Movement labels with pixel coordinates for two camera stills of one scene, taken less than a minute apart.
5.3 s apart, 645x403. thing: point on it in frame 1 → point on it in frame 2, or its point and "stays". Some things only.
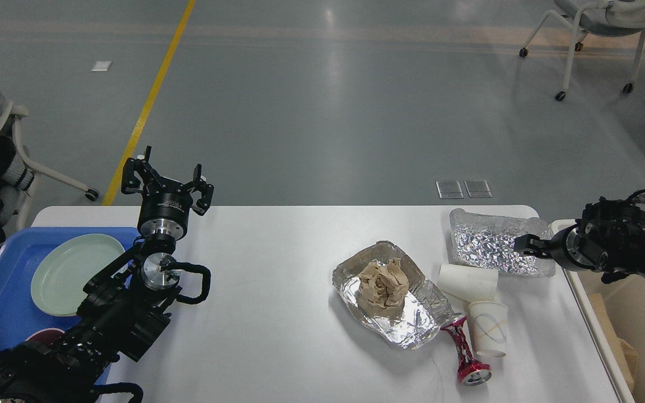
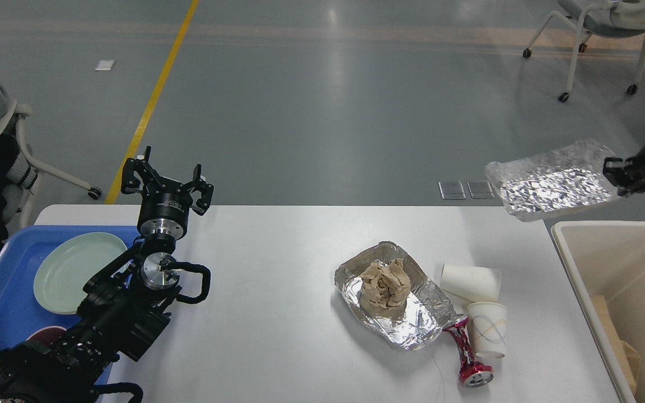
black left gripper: [166, 201] stays
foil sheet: [488, 239] → [562, 179]
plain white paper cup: [470, 283] stays
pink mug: [48, 335] stays
